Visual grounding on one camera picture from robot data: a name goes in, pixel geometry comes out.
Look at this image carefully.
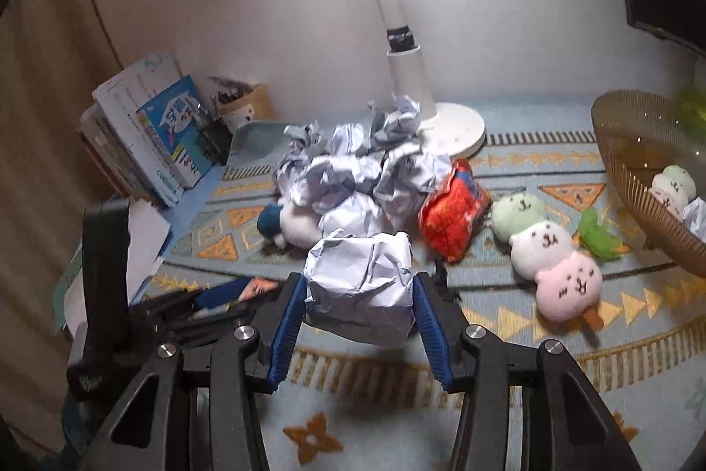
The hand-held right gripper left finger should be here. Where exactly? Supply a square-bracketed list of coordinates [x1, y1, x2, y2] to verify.
[91, 272, 310, 471]

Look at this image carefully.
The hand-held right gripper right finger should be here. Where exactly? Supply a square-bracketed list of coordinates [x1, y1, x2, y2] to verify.
[411, 272, 643, 471]

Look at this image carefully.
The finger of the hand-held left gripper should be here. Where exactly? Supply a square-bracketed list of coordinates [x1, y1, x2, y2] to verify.
[131, 278, 282, 339]

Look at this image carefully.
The paper ball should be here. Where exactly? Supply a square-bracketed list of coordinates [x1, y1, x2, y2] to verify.
[683, 198, 706, 243]
[303, 228, 417, 347]

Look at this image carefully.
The blue and white plush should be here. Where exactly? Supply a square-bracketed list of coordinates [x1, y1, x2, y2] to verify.
[256, 203, 321, 248]

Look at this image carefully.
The red snack packet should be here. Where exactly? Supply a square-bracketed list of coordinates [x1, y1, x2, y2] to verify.
[418, 159, 492, 263]

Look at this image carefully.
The green white pink dango plush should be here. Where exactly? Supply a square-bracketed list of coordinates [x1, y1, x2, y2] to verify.
[490, 192, 605, 334]

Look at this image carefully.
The pile of paper balls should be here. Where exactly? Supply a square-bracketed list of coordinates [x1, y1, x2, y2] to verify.
[273, 94, 453, 251]

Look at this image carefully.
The green rubber toy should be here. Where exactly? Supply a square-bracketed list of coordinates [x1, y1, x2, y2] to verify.
[576, 207, 624, 261]

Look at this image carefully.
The amber ribbed basket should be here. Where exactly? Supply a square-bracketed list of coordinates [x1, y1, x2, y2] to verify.
[591, 89, 706, 279]

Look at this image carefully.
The patterned blue mat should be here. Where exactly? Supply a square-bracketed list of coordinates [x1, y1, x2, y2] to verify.
[129, 96, 706, 471]

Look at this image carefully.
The stack of books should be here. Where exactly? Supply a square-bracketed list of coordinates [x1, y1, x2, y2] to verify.
[77, 53, 222, 210]

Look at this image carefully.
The grey blue tray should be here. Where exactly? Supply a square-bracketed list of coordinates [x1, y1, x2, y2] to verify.
[227, 121, 293, 168]

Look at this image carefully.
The small black desk item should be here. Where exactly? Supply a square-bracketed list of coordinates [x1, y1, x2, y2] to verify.
[190, 109, 233, 166]

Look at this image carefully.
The beige curtain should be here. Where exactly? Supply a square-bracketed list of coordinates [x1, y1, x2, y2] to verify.
[0, 0, 128, 339]

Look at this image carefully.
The small cardboard box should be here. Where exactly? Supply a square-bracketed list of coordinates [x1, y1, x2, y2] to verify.
[208, 75, 277, 130]

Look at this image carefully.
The small pale dango plush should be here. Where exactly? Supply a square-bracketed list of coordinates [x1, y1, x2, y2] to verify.
[648, 165, 697, 218]

